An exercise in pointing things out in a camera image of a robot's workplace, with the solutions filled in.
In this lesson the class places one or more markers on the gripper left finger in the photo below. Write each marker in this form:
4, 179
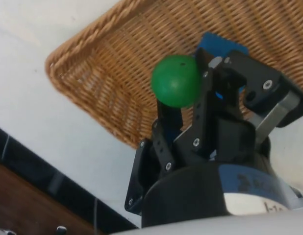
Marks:
163, 147

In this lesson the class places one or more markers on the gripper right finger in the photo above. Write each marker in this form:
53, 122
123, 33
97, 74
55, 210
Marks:
252, 73

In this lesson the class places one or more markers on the blue block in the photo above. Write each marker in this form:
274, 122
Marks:
220, 45

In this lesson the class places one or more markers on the green ball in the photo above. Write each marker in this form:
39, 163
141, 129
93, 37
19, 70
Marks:
174, 80

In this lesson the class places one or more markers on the wicker basket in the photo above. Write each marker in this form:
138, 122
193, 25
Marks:
132, 68

